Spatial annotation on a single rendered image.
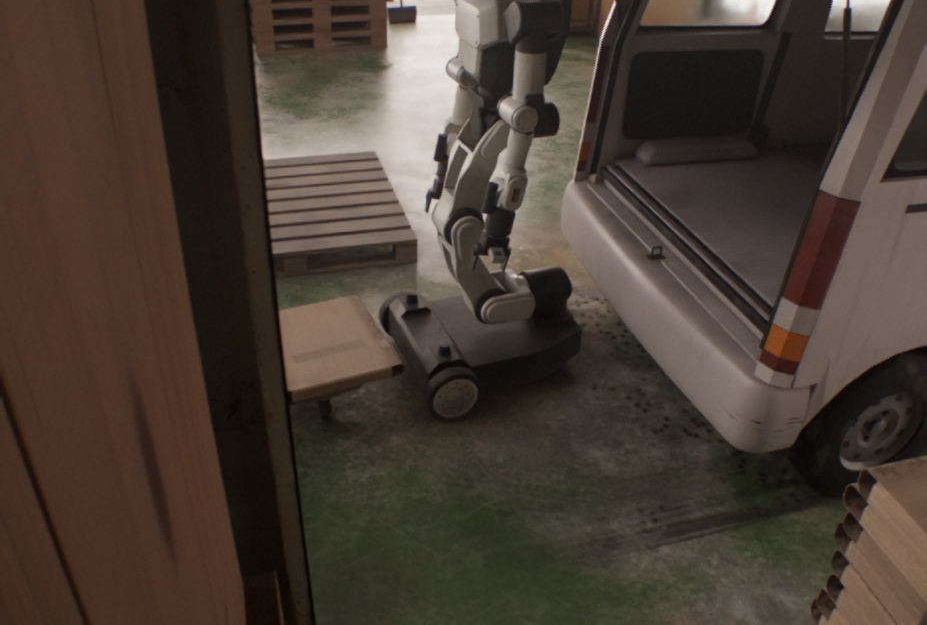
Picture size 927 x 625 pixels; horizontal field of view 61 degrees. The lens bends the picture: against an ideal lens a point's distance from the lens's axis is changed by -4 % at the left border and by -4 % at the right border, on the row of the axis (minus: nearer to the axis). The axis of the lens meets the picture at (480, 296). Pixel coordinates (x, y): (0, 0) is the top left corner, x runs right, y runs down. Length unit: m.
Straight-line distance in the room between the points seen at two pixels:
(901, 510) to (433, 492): 1.65
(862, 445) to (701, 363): 0.61
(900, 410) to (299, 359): 1.90
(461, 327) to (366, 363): 0.46
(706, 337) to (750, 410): 0.26
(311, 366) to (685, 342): 1.18
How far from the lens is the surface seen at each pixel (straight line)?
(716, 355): 2.40
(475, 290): 2.87
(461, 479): 2.64
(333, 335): 2.84
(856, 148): 2.07
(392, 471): 2.66
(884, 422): 2.75
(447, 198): 2.72
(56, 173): 0.23
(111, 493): 0.26
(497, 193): 2.52
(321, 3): 7.15
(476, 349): 2.89
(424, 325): 2.98
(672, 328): 2.56
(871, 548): 1.32
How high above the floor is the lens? 1.83
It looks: 31 degrees down
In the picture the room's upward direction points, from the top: 3 degrees clockwise
